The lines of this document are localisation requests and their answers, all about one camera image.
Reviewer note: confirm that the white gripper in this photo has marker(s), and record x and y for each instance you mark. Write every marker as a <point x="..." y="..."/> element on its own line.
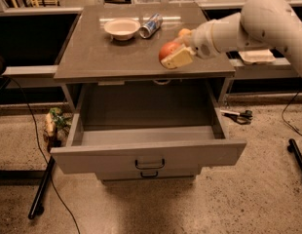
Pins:
<point x="202" y="40"/>

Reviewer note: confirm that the red apple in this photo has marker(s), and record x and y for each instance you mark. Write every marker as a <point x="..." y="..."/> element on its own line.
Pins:
<point x="167" y="49"/>

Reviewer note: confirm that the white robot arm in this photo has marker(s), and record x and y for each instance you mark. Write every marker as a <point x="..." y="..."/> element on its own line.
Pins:
<point x="260" y="24"/>

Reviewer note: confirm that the grey open top drawer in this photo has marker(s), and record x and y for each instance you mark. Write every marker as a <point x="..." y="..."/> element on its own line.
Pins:
<point x="115" y="125"/>

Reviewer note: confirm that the grey cabinet counter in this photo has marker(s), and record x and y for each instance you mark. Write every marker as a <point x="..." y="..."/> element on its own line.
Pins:
<point x="91" y="55"/>

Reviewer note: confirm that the grey lower drawer front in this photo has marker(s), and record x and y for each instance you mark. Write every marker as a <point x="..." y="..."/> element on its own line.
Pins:
<point x="165" y="173"/>

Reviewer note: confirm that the orange fruit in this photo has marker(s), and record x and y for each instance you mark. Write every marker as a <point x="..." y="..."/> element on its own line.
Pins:
<point x="183" y="32"/>

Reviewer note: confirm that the blue silver soda can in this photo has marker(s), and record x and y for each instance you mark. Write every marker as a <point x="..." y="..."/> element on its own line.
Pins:
<point x="151" y="26"/>

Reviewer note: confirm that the white bowl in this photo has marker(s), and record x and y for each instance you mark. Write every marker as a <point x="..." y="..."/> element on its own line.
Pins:
<point x="122" y="29"/>

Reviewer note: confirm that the white foam takeout container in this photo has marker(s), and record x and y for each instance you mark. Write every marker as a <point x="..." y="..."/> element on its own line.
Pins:
<point x="257" y="57"/>

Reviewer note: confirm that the black right stand leg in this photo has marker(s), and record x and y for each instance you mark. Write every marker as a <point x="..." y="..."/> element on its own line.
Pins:
<point x="293" y="148"/>

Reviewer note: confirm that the black stand leg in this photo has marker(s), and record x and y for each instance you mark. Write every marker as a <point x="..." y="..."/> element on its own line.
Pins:
<point x="293" y="148"/>
<point x="37" y="205"/>

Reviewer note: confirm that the green snack bag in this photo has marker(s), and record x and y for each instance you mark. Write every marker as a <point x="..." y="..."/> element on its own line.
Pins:
<point x="57" y="127"/>

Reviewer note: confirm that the black left stand leg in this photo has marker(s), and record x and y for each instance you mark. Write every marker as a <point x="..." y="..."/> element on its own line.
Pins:
<point x="37" y="205"/>

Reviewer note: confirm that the black handled scissors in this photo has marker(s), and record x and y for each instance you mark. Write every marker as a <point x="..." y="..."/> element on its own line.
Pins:
<point x="242" y="118"/>

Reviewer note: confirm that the black top drawer handle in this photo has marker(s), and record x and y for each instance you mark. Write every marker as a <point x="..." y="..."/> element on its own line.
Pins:
<point x="149" y="164"/>

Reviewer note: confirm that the black drawer handle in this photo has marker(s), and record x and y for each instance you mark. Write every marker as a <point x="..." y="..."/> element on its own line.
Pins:
<point x="149" y="164"/>
<point x="149" y="174"/>

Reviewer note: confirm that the black lower drawer handle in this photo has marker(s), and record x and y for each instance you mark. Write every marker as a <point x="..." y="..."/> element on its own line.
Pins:
<point x="149" y="174"/>

